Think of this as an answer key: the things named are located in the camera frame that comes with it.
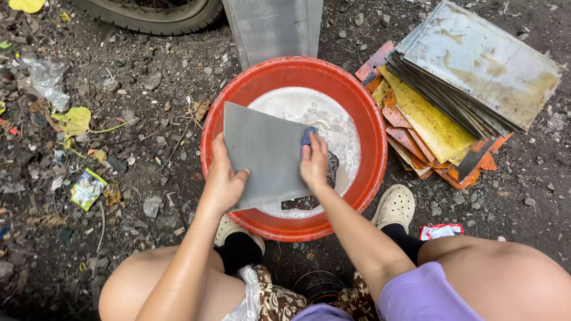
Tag person's left hand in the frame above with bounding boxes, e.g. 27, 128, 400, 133
203, 132, 251, 215

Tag person's right hand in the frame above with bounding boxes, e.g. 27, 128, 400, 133
300, 130, 331, 191

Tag blue sponge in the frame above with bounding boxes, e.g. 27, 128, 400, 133
300, 127, 319, 147

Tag grey metal sheet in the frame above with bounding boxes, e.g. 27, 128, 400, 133
223, 102, 320, 211

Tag dark rusty metal sheet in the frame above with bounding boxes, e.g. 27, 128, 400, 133
280, 151, 340, 211

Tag person's left white clog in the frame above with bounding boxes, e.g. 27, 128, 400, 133
214, 214, 266, 256

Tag person's white clog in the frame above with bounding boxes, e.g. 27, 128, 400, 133
371, 184, 416, 234
214, 214, 266, 256

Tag soapy water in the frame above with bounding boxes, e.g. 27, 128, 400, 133
247, 86, 362, 219

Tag person's left black sock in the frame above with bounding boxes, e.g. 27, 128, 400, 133
214, 231, 264, 276

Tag person's black sock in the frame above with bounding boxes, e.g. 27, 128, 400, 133
380, 223, 427, 267
214, 231, 264, 276

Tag grey stone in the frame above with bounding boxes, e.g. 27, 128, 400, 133
142, 196, 164, 218

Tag person's right white clog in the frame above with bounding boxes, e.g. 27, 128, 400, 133
371, 184, 416, 234

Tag red plastic basin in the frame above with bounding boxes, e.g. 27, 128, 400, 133
200, 56, 388, 243

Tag person's right black sock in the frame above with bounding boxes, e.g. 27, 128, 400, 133
380, 223, 427, 267

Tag dark round stool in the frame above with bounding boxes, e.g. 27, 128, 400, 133
292, 269, 347, 305

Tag pile of orange yellow sheets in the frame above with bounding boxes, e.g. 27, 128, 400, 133
355, 40, 514, 191

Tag green snack wrapper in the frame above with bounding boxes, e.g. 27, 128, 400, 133
70, 168, 109, 212

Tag brown patterned shorts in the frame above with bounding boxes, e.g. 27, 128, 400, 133
255, 264, 381, 321

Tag person's left leg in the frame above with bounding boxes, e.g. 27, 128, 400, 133
98, 244, 247, 321

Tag person's leg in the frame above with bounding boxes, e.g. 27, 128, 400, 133
417, 235, 571, 321
98, 244, 247, 321

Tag red white wrapper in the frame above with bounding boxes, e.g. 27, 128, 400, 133
419, 223, 465, 241

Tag shiny upright metal sheet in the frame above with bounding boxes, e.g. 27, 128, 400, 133
222, 0, 324, 70

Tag large yellow leaf with stem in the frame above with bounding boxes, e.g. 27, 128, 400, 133
50, 106, 128, 140

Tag purple shirt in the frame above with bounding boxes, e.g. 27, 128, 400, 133
290, 261, 485, 321

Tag black rubber tyre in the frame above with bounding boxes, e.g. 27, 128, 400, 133
70, 0, 226, 37

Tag stack of grey metal sheets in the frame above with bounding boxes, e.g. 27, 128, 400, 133
385, 0, 564, 140

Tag clear plastic bag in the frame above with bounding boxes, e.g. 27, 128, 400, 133
21, 55, 71, 112

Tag person's right leg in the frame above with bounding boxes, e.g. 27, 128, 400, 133
417, 235, 571, 321

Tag bright yellow leaf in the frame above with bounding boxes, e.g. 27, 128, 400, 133
8, 0, 46, 13

